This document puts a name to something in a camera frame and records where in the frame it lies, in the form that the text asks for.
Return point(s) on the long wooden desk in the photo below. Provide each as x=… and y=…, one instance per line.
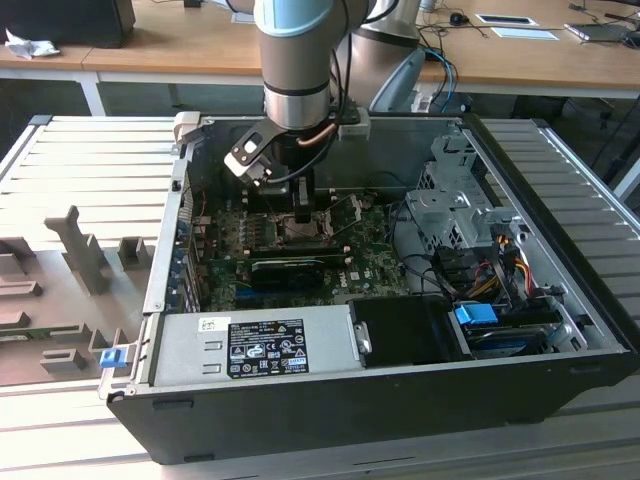
x=200, y=45

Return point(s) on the brown parts rack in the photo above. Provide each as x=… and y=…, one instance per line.
x=75, y=300

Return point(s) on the blue disk carrier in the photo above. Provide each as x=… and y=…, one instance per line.
x=475, y=315

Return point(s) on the grey laptop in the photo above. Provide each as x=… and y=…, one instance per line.
x=597, y=32

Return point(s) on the black hard disk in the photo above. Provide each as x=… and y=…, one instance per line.
x=505, y=340

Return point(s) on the black box on desk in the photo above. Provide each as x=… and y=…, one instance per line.
x=65, y=20

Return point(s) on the green motherboard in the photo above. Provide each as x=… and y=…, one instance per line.
x=370, y=250

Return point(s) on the grey power supply unit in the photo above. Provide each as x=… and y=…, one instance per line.
x=180, y=350

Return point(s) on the white wrist camera on bracket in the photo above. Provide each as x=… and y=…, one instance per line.
x=247, y=155

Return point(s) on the CPU socket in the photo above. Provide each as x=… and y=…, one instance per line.
x=280, y=235

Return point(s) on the green RAM stick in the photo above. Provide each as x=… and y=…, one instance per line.
x=40, y=332

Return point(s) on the small black desk device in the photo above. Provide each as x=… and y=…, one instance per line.
x=457, y=19

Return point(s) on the black open PC case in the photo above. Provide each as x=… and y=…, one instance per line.
x=350, y=420

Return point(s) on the crumpled white paper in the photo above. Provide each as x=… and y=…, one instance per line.
x=30, y=47

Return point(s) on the silver drive cage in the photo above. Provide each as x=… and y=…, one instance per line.
x=450, y=215

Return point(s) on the blue case latch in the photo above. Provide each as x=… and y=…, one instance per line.
x=112, y=358

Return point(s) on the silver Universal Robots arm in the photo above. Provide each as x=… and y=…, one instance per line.
x=295, y=60

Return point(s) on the small white wrist camera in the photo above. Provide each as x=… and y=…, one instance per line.
x=355, y=127

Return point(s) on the black graphics card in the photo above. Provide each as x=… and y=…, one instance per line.
x=287, y=275

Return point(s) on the pale blue teach pendant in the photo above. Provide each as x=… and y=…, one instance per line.
x=400, y=85

